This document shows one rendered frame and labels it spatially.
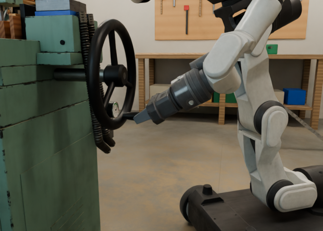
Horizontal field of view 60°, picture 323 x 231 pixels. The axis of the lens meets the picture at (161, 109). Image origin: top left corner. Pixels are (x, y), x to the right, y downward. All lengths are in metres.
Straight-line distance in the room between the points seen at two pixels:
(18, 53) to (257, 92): 0.80
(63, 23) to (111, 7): 3.67
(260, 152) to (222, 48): 0.59
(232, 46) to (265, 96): 0.50
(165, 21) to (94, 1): 1.12
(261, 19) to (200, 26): 3.35
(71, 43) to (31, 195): 0.39
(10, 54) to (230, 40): 0.49
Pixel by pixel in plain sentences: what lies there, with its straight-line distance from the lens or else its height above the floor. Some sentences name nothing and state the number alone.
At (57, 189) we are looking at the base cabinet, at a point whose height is 0.48.
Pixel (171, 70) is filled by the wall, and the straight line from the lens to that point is 4.12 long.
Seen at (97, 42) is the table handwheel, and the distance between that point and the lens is 0.65.
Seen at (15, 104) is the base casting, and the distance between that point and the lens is 0.72.
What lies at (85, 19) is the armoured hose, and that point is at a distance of 0.77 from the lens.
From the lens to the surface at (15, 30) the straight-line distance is 0.84.
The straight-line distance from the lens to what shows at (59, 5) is 0.78.
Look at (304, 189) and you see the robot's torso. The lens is 1.34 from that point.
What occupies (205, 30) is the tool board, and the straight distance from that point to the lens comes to 4.05.
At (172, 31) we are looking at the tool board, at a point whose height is 1.16.
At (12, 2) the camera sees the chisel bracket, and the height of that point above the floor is 1.00.
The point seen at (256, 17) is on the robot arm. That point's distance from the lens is 0.72.
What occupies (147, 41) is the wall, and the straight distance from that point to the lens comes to 4.20.
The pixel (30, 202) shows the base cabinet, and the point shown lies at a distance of 0.80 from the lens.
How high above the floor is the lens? 0.87
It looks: 12 degrees down
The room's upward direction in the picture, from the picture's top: straight up
